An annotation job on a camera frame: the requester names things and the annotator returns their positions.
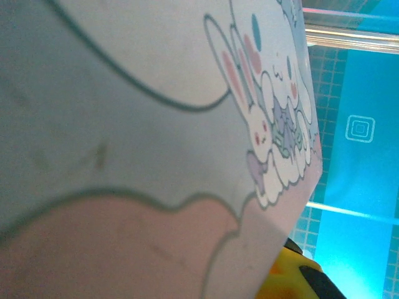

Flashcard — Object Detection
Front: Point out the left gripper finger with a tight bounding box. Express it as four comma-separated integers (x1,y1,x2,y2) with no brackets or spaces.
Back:
255,238,347,299

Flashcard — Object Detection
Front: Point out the aluminium table edge rail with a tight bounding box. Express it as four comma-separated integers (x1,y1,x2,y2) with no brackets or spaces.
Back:
302,6,399,54

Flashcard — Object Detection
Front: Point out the cartoon print tin box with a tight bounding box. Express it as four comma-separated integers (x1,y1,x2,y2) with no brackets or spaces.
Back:
0,0,324,299

